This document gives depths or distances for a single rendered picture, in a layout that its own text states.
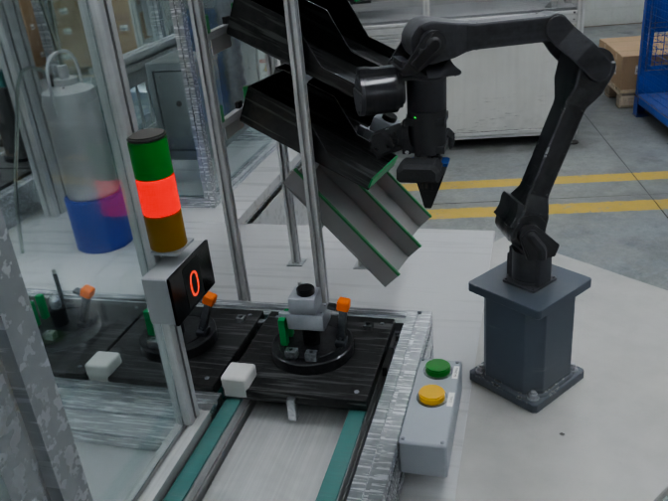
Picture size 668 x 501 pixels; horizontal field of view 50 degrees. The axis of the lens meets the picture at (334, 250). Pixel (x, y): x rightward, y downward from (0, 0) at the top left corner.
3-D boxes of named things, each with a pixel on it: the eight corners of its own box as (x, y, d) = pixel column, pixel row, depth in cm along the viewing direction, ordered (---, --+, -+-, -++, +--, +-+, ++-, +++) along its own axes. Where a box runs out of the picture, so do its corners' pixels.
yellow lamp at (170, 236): (193, 237, 98) (187, 204, 96) (177, 253, 94) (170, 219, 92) (161, 236, 99) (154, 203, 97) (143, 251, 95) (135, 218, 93)
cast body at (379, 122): (396, 148, 147) (408, 118, 143) (388, 155, 143) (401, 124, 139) (361, 129, 148) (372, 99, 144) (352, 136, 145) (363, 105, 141)
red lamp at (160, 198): (187, 203, 96) (180, 169, 94) (170, 219, 91) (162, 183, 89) (153, 203, 97) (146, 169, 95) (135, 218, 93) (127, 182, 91)
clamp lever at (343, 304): (348, 336, 120) (351, 297, 117) (345, 342, 119) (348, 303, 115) (327, 332, 121) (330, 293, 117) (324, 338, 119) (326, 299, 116)
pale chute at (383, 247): (408, 257, 147) (421, 246, 144) (385, 287, 136) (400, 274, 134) (312, 160, 147) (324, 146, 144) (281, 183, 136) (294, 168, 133)
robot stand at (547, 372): (584, 377, 127) (592, 277, 118) (535, 415, 119) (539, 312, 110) (518, 345, 137) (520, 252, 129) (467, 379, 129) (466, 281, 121)
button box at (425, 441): (462, 390, 120) (461, 359, 118) (447, 479, 102) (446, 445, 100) (420, 386, 122) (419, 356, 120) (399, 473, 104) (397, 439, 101)
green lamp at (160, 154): (180, 168, 94) (173, 132, 91) (162, 182, 89) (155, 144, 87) (146, 168, 95) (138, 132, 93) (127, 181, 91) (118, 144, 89)
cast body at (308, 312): (331, 317, 121) (327, 281, 118) (324, 332, 117) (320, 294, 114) (284, 315, 123) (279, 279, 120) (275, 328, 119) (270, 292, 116)
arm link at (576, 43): (583, 70, 110) (587, -3, 105) (610, 81, 103) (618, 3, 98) (400, 90, 106) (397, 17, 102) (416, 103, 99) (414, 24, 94)
